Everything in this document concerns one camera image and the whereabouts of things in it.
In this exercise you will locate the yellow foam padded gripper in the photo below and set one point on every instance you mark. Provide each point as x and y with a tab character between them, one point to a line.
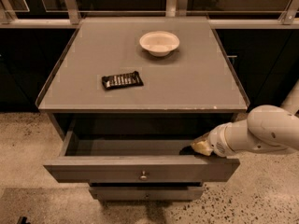
217	143

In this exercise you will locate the grey top drawer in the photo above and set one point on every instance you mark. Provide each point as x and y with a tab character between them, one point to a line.
93	156

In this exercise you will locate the grey drawer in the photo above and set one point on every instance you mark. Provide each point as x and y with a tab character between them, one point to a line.
147	193
93	156

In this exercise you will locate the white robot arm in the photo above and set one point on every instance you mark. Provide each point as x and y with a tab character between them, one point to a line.
267	129

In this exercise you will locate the grey bottom drawer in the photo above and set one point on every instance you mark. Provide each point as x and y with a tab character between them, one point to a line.
147	193

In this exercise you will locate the grey drawer cabinet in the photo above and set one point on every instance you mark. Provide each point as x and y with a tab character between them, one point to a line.
185	93

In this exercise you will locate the black snack bar packet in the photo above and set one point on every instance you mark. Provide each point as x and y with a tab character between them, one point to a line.
122	81

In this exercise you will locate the white paper bowl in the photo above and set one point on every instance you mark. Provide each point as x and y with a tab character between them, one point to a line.
159	43

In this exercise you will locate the metal window railing frame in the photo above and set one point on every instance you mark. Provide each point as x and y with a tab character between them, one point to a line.
221	14

